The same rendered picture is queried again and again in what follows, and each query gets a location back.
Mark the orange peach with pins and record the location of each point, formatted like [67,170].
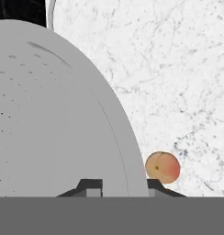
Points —
[163,167]

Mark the grey perforated colander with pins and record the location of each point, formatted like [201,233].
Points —
[55,122]

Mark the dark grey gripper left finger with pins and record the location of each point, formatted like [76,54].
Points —
[90,186]

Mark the black sink basin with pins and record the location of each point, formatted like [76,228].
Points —
[20,10]

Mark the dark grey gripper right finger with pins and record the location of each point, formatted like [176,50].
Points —
[154,187]

